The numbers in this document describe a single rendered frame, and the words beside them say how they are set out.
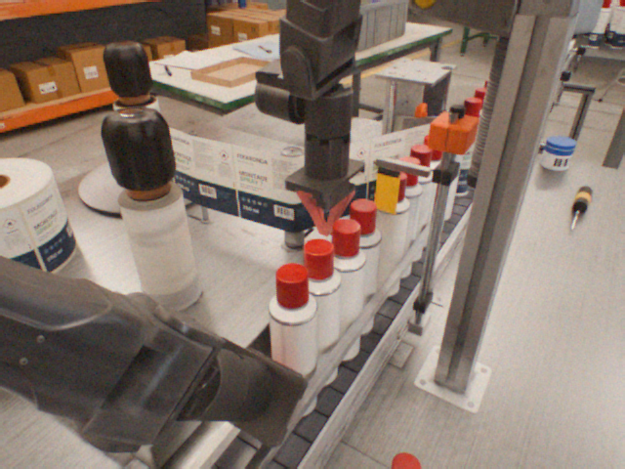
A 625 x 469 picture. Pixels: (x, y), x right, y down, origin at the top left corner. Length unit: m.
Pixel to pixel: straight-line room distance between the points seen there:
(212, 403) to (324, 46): 0.34
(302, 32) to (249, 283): 0.42
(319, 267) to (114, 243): 0.52
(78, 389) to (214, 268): 0.55
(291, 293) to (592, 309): 0.59
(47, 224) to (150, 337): 0.60
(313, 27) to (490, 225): 0.28
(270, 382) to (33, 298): 0.25
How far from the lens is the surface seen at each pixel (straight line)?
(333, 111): 0.54
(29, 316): 0.25
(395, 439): 0.65
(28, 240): 0.85
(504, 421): 0.70
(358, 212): 0.56
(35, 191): 0.84
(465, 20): 0.51
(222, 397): 0.37
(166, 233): 0.66
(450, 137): 0.52
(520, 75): 0.47
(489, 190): 0.51
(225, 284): 0.77
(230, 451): 0.58
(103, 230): 0.98
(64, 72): 4.37
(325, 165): 0.56
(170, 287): 0.71
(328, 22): 0.48
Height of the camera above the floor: 1.37
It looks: 34 degrees down
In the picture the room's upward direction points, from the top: straight up
